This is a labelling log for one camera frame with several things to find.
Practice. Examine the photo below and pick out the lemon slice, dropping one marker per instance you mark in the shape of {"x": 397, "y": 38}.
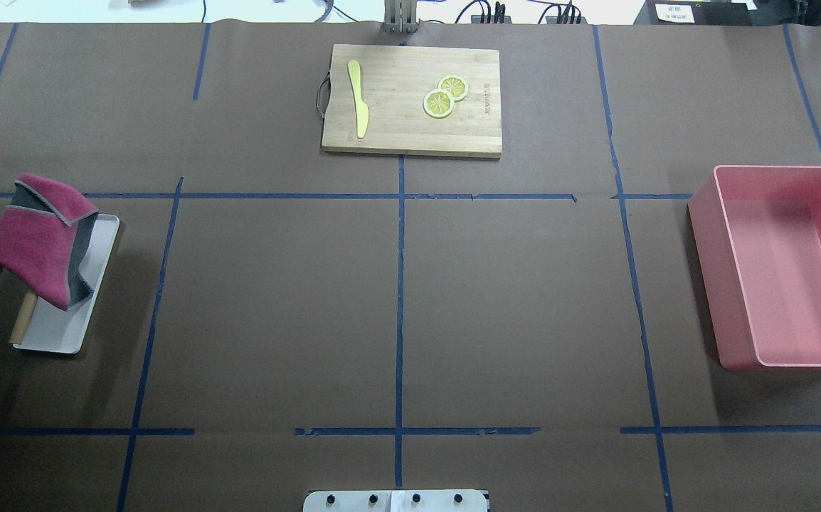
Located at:
{"x": 438, "y": 103}
{"x": 457, "y": 87}

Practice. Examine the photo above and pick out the pink and grey cloth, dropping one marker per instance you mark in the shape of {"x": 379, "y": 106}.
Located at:
{"x": 44, "y": 224}

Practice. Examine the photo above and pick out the pink plastic bin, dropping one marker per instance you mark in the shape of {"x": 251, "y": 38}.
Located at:
{"x": 757, "y": 231}

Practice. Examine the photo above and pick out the bamboo cutting board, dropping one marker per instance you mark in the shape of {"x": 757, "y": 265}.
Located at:
{"x": 395, "y": 81}

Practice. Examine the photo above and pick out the rear lemon slice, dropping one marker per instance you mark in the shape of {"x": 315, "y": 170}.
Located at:
{"x": 457, "y": 87}

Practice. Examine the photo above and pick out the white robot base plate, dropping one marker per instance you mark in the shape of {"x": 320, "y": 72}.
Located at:
{"x": 398, "y": 500}

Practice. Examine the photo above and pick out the white rectangular tray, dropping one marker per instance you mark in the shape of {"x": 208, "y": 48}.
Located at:
{"x": 62, "y": 329}

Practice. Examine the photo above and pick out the front lemon slice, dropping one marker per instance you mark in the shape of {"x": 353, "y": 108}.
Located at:
{"x": 438, "y": 103}

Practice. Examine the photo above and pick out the yellow plastic knife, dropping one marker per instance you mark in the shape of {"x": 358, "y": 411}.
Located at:
{"x": 361, "y": 108}

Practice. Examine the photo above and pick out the black box with label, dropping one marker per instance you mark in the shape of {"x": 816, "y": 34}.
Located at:
{"x": 697, "y": 13}

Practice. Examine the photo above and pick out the aluminium frame post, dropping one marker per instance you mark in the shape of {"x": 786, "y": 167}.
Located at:
{"x": 400, "y": 16}

